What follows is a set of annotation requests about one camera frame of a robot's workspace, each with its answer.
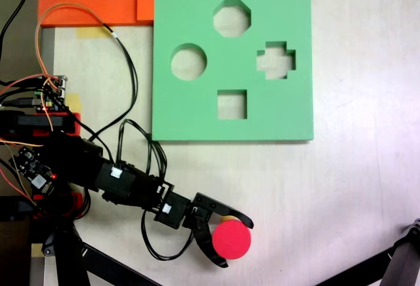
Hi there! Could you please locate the green shape hole board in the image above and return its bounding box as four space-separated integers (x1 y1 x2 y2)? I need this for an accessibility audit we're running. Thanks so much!
151 0 315 143

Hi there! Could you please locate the black gripper wire loop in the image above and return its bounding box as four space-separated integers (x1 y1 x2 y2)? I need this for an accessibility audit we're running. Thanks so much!
117 119 195 262

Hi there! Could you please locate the small black circuit board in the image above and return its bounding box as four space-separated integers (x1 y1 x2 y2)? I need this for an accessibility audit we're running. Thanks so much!
16 146 56 195

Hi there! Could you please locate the red cylinder block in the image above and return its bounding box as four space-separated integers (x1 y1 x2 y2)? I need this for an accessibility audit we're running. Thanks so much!
211 219 253 260

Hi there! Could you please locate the wide yellow tape strip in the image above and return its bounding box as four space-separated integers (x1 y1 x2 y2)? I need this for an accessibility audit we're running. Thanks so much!
76 26 115 39

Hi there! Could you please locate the circuit board with wires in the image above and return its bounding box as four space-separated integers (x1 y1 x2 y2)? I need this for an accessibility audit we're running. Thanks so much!
33 75 69 112

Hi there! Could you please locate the thin black wire pair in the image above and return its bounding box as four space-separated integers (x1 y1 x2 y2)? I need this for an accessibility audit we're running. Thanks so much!
85 22 139 143

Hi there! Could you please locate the slanted black tripod strut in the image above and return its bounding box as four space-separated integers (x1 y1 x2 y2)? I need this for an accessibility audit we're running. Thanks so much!
314 246 394 286
81 242 163 286

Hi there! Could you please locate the red base clamp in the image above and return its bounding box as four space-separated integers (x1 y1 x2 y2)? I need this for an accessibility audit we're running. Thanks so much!
32 191 83 218
34 111 82 136

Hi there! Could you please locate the thin orange wire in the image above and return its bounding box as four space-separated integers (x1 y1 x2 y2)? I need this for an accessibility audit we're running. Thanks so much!
35 2 106 85

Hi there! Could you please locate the thick black tripod leg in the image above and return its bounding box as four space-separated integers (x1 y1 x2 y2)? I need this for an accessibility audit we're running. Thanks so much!
379 218 420 286
41 222 92 286

